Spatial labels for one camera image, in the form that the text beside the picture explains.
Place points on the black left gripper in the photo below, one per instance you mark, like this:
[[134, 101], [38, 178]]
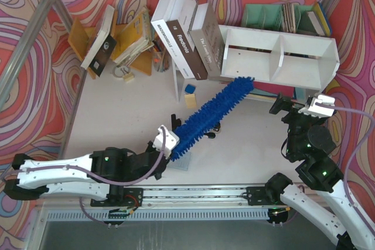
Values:
[[158, 151]]

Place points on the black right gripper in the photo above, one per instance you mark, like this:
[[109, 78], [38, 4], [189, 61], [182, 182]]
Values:
[[290, 109]]

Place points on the blue microfiber duster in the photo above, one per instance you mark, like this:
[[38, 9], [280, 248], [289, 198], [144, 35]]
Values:
[[210, 114]]

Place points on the white black stapler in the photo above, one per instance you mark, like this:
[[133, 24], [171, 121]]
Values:
[[217, 128]]

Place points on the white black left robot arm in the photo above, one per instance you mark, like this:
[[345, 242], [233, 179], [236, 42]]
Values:
[[101, 176]]

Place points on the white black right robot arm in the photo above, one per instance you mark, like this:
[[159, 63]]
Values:
[[308, 142]]

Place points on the white wooden bookshelf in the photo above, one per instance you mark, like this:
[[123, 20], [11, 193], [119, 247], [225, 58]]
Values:
[[290, 59]]

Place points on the magenta paper sheet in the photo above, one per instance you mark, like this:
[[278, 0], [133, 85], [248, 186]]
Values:
[[272, 90]]

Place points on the black detached clip part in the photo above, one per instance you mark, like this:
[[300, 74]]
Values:
[[175, 122]]

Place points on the yellow sticky note pad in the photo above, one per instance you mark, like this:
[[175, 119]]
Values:
[[190, 100]]

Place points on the wooden coasters stack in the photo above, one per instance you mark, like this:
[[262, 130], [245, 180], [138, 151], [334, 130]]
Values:
[[288, 18]]

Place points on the blue eraser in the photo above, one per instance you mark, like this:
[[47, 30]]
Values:
[[190, 89]]

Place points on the green desk organizer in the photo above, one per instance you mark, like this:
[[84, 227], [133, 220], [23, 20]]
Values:
[[269, 17]]

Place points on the blue yellow book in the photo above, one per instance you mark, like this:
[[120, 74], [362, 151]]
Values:
[[318, 15]]

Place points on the beige Lonely Ones book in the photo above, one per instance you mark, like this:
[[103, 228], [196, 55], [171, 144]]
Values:
[[208, 39]]

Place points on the clear pencil cup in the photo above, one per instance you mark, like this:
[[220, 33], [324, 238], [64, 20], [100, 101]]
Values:
[[160, 59]]

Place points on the brown Fredonia book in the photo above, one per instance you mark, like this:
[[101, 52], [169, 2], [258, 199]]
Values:
[[180, 21]]

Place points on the yellow worn book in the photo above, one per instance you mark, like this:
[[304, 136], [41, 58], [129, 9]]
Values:
[[133, 39]]

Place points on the black white paperback book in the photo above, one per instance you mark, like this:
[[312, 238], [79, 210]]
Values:
[[100, 44]]

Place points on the white Mademoiselle book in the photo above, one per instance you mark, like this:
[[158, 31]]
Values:
[[159, 22]]

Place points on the yellow wooden book holder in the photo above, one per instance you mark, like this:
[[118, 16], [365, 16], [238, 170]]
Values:
[[79, 36]]

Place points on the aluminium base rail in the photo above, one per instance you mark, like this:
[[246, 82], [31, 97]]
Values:
[[197, 202]]

